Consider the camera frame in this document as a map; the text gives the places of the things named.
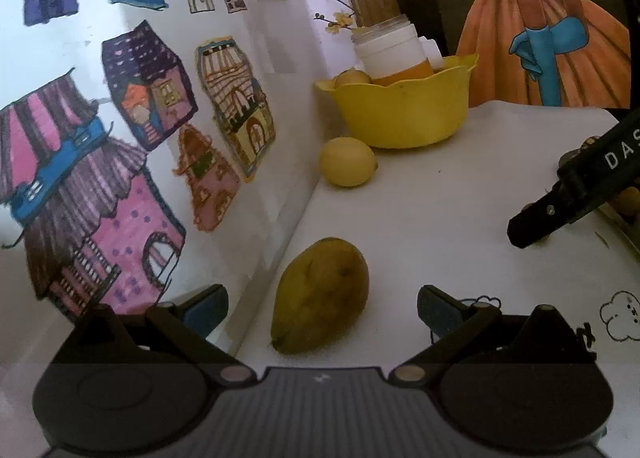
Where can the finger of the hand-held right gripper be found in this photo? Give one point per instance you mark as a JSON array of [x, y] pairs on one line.
[[537, 225]]

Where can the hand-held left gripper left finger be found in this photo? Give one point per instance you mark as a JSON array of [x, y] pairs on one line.
[[207, 308]]

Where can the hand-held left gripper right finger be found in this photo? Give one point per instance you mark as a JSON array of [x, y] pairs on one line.
[[435, 308]]

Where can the round tan fruit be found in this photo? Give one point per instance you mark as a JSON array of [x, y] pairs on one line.
[[629, 204]]

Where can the yellow-brown mango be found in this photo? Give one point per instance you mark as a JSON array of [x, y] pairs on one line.
[[320, 295]]

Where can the yellow scalloped plastic bowl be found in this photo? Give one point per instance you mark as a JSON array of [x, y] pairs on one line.
[[405, 113]]

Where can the white cartoon printed table mat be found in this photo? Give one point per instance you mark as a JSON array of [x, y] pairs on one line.
[[450, 218]]

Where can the yellow lemon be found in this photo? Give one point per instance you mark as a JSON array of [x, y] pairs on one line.
[[347, 162]]

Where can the orange dress figure poster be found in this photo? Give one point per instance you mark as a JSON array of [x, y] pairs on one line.
[[500, 28]]

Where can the group of house drawing stickers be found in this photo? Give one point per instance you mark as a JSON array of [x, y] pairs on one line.
[[145, 83]]

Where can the white and orange bottle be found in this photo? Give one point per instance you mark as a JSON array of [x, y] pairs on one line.
[[385, 45]]

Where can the small tan-yellow fruit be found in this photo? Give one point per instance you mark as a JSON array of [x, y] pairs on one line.
[[352, 78]]

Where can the yellow flower branch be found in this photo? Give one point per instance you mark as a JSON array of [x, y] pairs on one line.
[[342, 18]]

